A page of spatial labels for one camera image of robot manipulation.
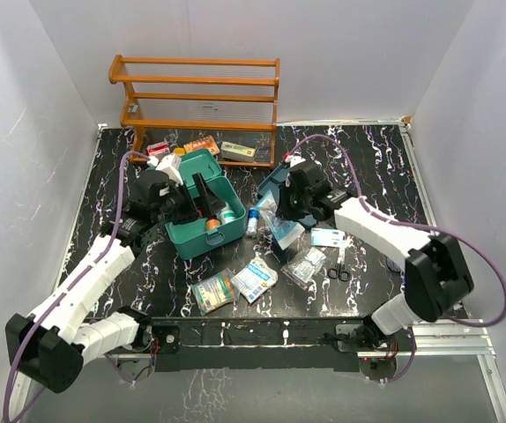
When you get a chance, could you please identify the black handled scissors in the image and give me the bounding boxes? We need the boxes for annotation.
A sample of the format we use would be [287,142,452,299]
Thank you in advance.
[326,261,350,282]

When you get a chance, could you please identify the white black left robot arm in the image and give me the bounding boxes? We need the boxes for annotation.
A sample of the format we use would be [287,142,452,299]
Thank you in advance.
[5,170,224,393]

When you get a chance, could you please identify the orange wooden shelf rack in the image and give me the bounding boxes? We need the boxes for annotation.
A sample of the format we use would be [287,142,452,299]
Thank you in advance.
[108,55,281,168]

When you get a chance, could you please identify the blue divided tray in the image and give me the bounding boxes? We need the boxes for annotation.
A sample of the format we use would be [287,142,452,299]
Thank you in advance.
[257,164,317,230]

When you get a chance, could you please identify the green plastic medicine box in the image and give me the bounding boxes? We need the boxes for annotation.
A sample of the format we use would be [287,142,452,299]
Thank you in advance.
[166,149,246,260]

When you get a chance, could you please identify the orange pill box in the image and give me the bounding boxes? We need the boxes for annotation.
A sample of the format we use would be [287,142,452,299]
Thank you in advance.
[183,136,220,156]

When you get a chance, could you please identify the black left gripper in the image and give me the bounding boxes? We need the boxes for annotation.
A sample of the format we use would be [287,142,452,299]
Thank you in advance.
[153,173,225,226]

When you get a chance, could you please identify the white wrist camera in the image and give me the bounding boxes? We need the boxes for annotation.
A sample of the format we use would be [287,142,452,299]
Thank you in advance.
[146,153,183,185]
[282,152,305,167]

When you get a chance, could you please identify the white green medicine box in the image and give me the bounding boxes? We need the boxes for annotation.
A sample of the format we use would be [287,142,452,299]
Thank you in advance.
[220,141,257,163]

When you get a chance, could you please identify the round clear container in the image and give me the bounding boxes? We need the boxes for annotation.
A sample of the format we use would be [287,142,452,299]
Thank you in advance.
[386,258,404,273]

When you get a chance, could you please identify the white green-label bottle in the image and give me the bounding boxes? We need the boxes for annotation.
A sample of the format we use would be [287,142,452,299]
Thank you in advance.
[219,205,236,225]

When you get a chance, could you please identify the red white medicine box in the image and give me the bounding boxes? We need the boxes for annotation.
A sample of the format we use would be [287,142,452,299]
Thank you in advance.
[146,142,170,158]

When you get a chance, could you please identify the small blue-capped bottle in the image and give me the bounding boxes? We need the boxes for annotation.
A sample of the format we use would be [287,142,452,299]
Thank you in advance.
[245,208,260,237]

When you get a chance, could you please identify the white blue cotton packet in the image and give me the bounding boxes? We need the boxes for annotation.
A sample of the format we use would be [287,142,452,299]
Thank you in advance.
[231,257,278,304]

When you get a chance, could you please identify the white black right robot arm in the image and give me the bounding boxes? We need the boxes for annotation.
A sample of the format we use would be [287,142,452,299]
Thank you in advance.
[258,160,473,350]

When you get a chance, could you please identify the clear bag of swabs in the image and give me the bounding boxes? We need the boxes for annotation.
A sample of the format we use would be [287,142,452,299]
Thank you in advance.
[281,247,326,291]

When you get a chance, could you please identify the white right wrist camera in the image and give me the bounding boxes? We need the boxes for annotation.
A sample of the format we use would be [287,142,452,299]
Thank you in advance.
[282,152,305,167]

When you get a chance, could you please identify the brown orange-label bottle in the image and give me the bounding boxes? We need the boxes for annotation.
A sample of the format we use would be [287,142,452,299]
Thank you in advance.
[205,215,221,231]

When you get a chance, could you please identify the small white blue card packet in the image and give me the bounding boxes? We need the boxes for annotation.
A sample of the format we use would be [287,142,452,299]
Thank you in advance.
[310,227,346,248]

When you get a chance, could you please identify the green orange gauze packet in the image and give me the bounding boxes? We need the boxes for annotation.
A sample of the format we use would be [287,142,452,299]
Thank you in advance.
[191,268,239,315]

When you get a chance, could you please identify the blue white mask packet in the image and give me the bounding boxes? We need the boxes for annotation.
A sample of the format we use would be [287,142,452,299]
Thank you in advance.
[257,190,305,250]

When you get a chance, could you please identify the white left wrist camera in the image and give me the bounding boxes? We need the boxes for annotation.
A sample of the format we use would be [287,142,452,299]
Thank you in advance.
[146,153,183,185]

